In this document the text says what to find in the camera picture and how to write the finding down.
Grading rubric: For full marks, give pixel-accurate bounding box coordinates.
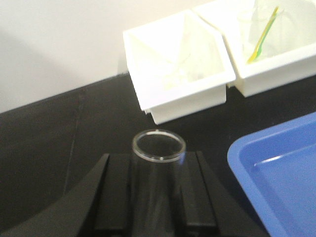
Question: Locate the left white storage bin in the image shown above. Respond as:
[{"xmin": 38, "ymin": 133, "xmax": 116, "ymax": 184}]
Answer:
[{"xmin": 123, "ymin": 10, "xmax": 236, "ymax": 124}]

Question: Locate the white storage bin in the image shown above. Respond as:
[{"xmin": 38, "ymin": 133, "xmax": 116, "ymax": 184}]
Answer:
[
  {"xmin": 123, "ymin": 10, "xmax": 236, "ymax": 124},
  {"xmin": 194, "ymin": 0, "xmax": 316, "ymax": 97}
]

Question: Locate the clear glass test tube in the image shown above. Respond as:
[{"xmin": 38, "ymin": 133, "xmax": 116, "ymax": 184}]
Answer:
[{"xmin": 130, "ymin": 129, "xmax": 186, "ymax": 237}]

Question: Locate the middle white storage bin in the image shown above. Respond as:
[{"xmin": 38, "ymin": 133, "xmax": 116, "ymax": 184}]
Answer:
[{"xmin": 194, "ymin": 0, "xmax": 316, "ymax": 97}]

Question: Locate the glassware in left bin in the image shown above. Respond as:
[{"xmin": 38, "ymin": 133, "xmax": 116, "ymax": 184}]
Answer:
[{"xmin": 162, "ymin": 47, "xmax": 212, "ymax": 90}]

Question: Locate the blue plastic tray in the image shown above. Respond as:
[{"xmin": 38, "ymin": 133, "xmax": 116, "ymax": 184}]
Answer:
[{"xmin": 227, "ymin": 113, "xmax": 316, "ymax": 237}]

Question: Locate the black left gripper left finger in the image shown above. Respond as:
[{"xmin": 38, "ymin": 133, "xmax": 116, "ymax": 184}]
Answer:
[{"xmin": 1, "ymin": 154, "xmax": 130, "ymax": 237}]

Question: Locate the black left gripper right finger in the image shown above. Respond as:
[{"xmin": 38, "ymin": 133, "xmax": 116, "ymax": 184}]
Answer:
[{"xmin": 182, "ymin": 151, "xmax": 269, "ymax": 237}]

